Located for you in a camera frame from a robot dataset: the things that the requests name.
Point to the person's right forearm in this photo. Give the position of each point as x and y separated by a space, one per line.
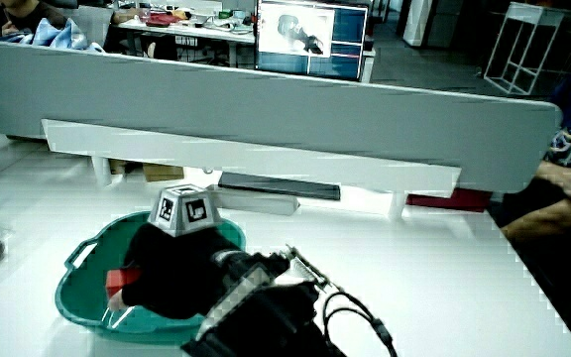
270 322

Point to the red box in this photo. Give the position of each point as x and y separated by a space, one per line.
451 201

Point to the green plastic tray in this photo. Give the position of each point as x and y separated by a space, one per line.
87 292

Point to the white shelf board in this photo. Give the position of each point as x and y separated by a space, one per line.
246 158

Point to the grey desk partition panel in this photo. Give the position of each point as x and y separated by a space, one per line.
315 119

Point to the light blue cloth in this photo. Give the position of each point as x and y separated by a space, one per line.
57 35

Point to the red cloth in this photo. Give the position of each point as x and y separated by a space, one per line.
161 20

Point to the white background desk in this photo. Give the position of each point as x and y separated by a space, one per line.
191 32

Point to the metal spring bracket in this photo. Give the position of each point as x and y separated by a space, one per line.
310 270

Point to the person's right hand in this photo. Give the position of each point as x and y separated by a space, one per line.
176 277

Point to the white metal frame rack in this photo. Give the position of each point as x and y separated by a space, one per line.
521 49

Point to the brown cardboard box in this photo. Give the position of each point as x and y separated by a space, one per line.
162 172

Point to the computer monitor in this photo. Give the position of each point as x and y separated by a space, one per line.
310 39

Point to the red block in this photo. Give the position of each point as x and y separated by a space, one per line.
119 280

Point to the black flat keyboard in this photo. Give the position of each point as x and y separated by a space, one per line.
278 186

